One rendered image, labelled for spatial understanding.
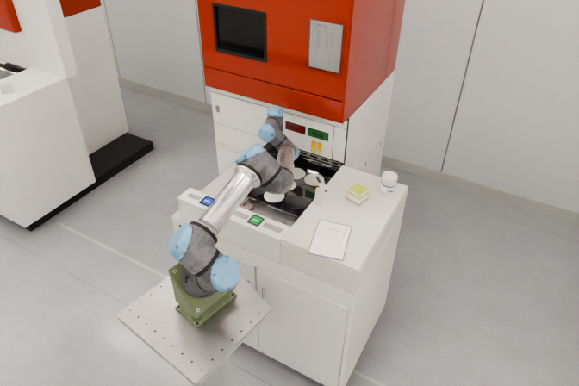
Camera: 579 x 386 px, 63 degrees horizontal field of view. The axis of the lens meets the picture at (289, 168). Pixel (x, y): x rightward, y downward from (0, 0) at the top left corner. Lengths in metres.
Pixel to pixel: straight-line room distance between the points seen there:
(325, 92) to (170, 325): 1.19
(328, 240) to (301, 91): 0.73
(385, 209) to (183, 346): 1.02
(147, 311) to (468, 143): 2.72
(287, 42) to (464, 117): 1.91
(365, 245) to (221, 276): 0.65
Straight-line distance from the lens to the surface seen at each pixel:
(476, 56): 3.57
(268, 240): 2.01
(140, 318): 1.96
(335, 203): 2.14
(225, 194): 1.69
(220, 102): 2.64
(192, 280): 1.75
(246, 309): 1.91
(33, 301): 3.34
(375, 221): 2.08
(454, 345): 2.96
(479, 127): 3.77
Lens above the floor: 2.32
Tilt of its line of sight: 35 degrees down
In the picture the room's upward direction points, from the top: 1 degrees clockwise
